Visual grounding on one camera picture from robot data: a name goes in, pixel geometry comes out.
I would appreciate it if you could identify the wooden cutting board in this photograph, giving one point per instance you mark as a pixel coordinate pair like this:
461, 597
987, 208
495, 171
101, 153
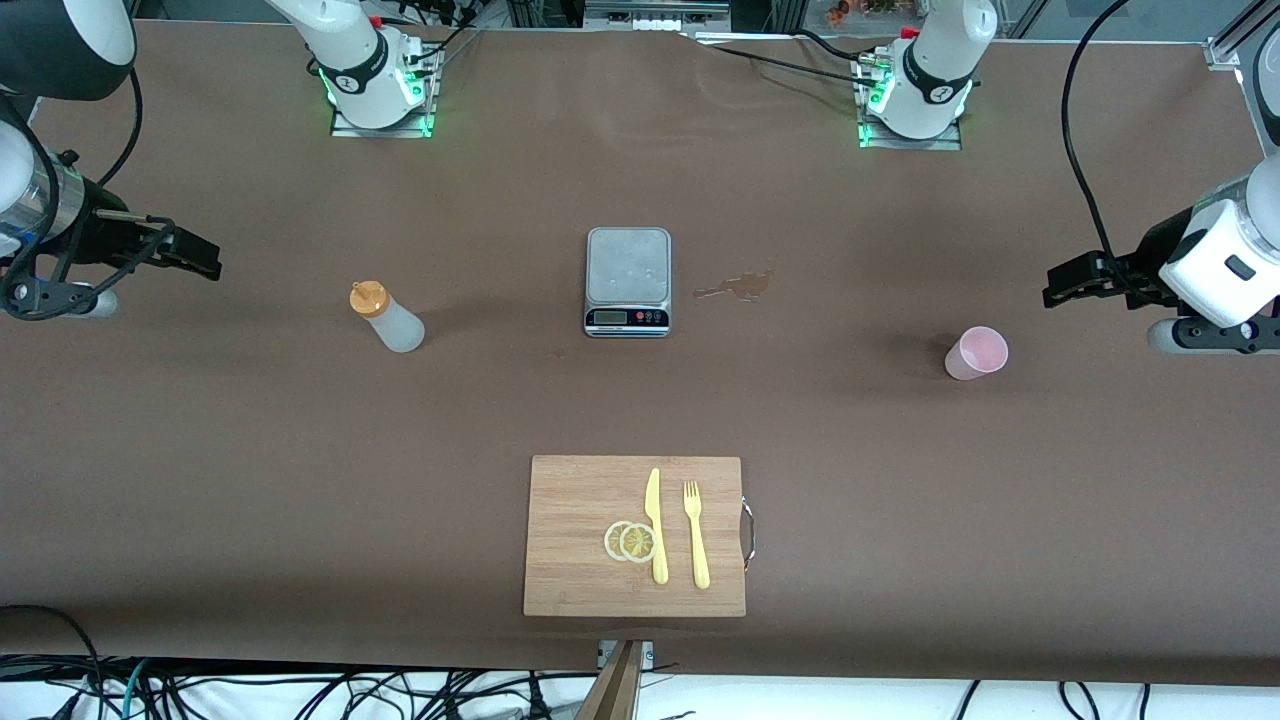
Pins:
570, 530

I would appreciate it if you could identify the white power strip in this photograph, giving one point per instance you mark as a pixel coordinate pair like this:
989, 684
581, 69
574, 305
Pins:
643, 25

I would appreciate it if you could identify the yellow plastic knife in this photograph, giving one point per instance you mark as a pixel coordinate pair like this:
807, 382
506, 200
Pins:
657, 560

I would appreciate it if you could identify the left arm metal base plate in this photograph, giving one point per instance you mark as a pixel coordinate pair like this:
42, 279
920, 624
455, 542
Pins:
950, 142

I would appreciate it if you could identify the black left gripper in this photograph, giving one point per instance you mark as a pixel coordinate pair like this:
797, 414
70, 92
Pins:
1158, 246

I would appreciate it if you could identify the clear sauce bottle orange cap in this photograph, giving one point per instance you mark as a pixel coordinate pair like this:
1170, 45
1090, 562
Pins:
400, 330

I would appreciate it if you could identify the aluminium frame rail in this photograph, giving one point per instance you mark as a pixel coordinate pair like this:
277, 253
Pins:
1240, 35

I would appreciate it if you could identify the pink plastic cup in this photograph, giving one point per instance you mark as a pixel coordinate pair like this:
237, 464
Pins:
975, 355

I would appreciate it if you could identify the wooden post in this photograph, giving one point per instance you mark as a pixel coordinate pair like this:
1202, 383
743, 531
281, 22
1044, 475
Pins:
612, 690

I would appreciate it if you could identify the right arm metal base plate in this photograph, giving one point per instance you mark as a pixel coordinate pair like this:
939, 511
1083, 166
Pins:
345, 128

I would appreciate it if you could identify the lemon slice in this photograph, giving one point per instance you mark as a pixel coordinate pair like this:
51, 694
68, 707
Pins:
638, 543
611, 541

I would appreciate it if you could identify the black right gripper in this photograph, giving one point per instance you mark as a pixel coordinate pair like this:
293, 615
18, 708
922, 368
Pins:
97, 237

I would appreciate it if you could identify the yellow plastic fork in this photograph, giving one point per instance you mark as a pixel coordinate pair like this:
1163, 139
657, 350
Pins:
700, 560

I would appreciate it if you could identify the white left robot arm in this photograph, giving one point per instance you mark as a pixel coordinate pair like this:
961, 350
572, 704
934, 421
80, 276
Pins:
930, 80

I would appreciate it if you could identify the brown table cover sheet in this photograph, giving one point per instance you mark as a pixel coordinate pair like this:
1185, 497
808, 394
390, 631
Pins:
300, 450

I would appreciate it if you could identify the small metal bracket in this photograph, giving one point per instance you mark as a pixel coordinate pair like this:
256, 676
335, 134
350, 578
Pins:
646, 653

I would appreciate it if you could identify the silver digital kitchen scale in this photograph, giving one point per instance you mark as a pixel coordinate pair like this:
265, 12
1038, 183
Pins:
627, 270

